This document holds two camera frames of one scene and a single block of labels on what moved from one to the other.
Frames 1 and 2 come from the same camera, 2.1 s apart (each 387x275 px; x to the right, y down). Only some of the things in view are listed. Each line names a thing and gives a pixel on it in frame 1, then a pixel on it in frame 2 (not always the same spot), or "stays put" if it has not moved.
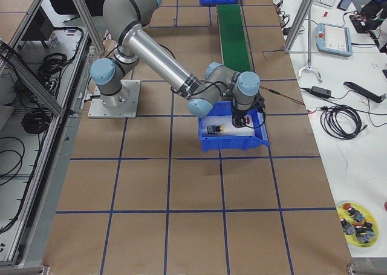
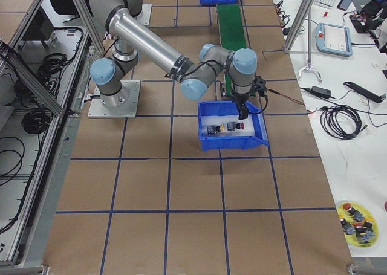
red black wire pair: [276, 92] stays put
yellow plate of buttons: [358, 225] stays put
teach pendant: [334, 39] stays put
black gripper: [259, 103] -> [259, 85]
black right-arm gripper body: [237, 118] -> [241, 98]
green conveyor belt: [234, 41] stays put
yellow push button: [211, 129] stays put
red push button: [248, 120] -> [233, 126]
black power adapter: [321, 92] stays put
